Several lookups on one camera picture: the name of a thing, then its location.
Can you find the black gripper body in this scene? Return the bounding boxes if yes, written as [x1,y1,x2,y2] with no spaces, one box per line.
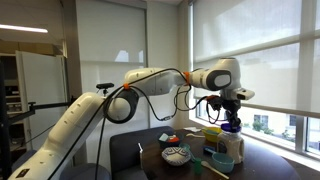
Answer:
[222,100,241,127]

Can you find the dark blue lid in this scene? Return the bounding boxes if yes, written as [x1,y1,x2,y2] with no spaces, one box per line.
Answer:
[221,123,241,133]

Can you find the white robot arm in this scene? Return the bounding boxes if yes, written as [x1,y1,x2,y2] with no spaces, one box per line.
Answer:
[8,58,254,180]

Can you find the glass container with grains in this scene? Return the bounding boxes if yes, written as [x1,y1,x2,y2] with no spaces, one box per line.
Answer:
[217,131,244,164]

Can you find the yellow bowl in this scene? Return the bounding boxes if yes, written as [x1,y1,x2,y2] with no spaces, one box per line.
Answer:
[202,127,222,142]

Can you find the small white spoon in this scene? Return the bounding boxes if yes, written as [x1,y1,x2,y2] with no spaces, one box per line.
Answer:
[185,133,205,138]

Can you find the teal measuring cup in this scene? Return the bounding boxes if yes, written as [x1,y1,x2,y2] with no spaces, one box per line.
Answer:
[212,153,234,173]

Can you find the wooden spoon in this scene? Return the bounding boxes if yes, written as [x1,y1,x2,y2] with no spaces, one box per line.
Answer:
[201,161,229,180]

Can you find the green cylindrical block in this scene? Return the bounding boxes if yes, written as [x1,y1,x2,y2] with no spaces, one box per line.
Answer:
[194,158,202,175]

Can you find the round wooden table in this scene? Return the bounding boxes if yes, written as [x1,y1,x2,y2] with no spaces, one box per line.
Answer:
[142,130,300,180]

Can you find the dark blue bowl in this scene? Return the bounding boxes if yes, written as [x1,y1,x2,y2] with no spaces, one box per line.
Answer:
[158,133,182,149]

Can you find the blue white patterned bowl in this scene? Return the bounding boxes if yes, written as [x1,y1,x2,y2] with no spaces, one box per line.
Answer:
[161,147,191,166]

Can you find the roller window blind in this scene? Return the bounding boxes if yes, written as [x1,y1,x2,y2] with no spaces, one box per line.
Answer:
[192,0,320,117]

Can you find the white carton with straw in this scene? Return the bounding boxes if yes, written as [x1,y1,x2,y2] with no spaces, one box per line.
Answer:
[137,142,144,170]

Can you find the grey upholstered bench seat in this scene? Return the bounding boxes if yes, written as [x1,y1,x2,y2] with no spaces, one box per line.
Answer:
[109,126,174,180]

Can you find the ceiling light strip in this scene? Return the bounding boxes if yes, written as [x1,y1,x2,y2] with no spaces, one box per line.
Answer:
[0,24,48,33]

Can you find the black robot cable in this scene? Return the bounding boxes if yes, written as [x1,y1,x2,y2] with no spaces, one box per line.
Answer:
[46,67,221,180]

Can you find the black camera on stand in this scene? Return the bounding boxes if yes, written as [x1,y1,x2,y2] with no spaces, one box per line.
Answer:
[96,83,114,96]

